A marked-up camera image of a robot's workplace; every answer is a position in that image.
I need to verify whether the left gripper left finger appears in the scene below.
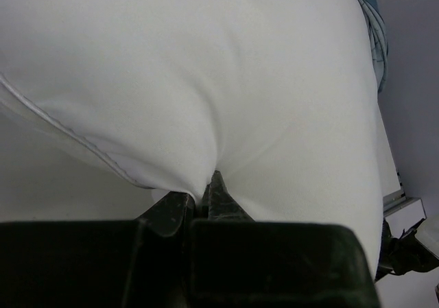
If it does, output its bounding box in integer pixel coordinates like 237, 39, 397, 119
138, 192, 192, 238

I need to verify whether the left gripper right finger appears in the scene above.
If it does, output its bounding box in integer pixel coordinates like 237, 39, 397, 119
200, 170, 254, 222

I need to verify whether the white pillow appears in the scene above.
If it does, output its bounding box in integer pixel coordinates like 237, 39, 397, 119
1, 0, 383, 273

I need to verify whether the blue cartoon print pillowcase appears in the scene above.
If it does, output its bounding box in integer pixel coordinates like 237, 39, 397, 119
358, 0, 388, 93

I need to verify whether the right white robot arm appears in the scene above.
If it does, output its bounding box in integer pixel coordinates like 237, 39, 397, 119
375, 218, 438, 282

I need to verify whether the aluminium table frame rail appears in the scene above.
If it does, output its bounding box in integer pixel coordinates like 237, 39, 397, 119
383, 171, 427, 218

